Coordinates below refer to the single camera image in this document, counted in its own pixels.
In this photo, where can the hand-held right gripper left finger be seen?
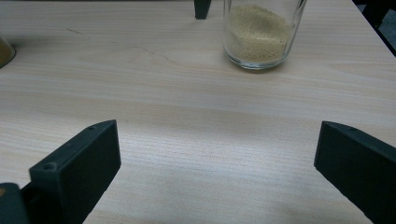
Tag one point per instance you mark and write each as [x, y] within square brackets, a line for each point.
[77, 168]

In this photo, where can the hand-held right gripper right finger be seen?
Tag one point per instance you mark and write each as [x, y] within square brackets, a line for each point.
[358, 168]

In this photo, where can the glass jar of pale grains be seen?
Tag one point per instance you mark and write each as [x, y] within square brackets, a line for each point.
[257, 37]

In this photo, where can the glass jar of brown spice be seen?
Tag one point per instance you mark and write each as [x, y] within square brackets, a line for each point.
[4, 53]

